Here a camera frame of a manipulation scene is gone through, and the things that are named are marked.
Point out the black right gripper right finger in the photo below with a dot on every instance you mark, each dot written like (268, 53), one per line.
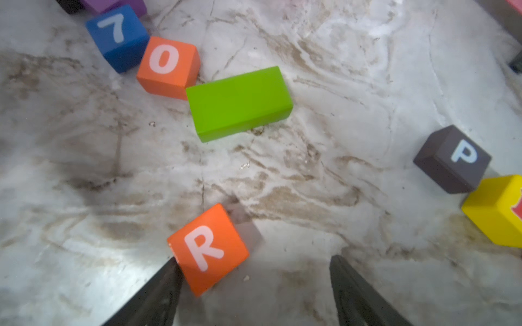
(357, 302)

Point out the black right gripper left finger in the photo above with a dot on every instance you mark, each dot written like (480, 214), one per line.
(156, 302)

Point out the orange R block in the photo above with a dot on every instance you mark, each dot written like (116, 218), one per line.
(207, 249)

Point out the yellow E block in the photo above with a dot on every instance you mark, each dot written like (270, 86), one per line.
(495, 208)

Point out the brown P block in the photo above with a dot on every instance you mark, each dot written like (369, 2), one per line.
(453, 160)

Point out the long green block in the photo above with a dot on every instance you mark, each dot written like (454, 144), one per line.
(236, 104)

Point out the orange 0 block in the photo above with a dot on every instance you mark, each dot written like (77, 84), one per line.
(168, 68)

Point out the blue 7 block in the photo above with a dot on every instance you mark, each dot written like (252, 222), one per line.
(120, 37)

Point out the purple triangle block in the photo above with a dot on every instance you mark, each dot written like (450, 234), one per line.
(97, 7)

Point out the brown dash block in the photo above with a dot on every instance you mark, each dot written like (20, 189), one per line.
(70, 6)

